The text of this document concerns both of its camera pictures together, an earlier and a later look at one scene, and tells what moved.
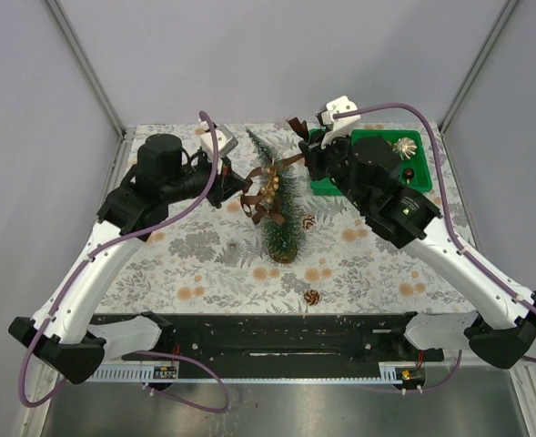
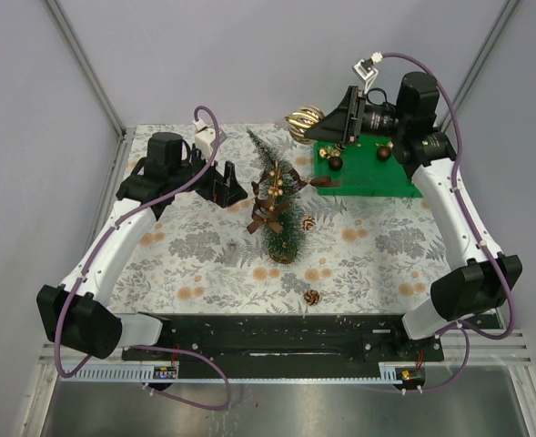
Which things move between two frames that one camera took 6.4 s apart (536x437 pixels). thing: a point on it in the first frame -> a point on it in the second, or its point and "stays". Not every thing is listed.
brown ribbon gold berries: x=262 y=188 -> x=273 y=197
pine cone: x=308 y=221 stays
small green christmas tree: x=283 y=226 stays
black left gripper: x=226 y=185 stays
